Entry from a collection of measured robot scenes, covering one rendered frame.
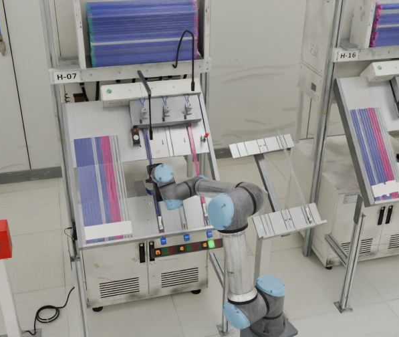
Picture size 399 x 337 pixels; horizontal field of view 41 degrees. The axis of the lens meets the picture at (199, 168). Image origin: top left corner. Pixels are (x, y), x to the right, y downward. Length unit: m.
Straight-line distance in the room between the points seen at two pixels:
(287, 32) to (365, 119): 1.66
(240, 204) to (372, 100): 1.38
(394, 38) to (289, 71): 1.66
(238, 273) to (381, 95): 1.51
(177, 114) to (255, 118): 2.06
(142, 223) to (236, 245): 0.67
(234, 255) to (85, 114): 1.10
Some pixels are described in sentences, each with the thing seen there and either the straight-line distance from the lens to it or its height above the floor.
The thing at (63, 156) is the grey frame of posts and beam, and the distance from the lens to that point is 2.78.
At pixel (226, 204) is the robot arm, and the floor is 1.17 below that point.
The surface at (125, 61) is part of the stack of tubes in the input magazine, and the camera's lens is 2.54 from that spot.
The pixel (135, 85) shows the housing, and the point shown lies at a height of 1.27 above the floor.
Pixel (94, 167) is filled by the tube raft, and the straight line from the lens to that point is 2.52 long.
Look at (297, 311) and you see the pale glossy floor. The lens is 3.18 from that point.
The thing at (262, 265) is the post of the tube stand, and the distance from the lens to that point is 2.88.
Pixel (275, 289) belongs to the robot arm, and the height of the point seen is 0.78.
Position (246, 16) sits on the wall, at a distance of 4.28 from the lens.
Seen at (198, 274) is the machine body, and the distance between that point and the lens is 3.09.
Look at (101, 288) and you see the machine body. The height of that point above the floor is 0.19.
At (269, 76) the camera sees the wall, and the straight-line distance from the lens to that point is 4.50.
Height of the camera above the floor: 2.17
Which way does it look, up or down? 29 degrees down
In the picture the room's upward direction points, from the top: 1 degrees clockwise
